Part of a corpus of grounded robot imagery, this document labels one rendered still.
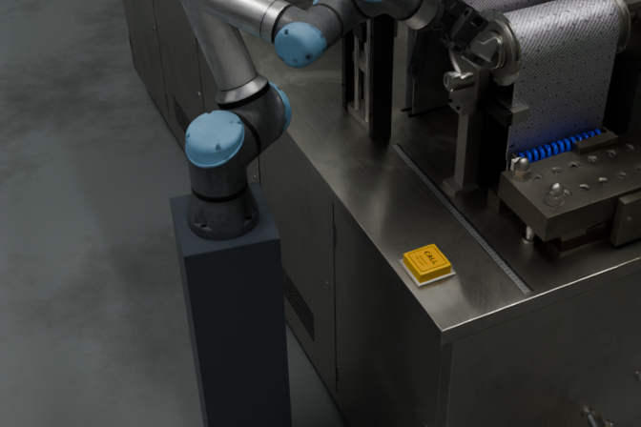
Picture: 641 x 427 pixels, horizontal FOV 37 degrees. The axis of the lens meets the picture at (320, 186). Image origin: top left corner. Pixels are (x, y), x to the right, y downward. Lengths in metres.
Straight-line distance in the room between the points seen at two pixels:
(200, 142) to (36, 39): 2.91
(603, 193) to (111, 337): 1.71
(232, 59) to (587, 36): 0.69
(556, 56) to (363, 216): 0.51
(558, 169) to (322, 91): 0.70
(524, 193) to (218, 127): 0.61
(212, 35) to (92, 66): 2.53
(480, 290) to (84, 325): 1.61
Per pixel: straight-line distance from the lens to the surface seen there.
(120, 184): 3.69
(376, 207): 2.06
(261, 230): 2.01
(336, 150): 2.22
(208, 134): 1.90
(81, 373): 3.03
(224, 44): 1.95
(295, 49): 1.62
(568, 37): 1.94
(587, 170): 2.00
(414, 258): 1.90
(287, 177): 2.48
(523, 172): 1.93
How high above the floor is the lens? 2.20
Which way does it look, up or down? 38 degrees down
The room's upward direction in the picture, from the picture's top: 2 degrees counter-clockwise
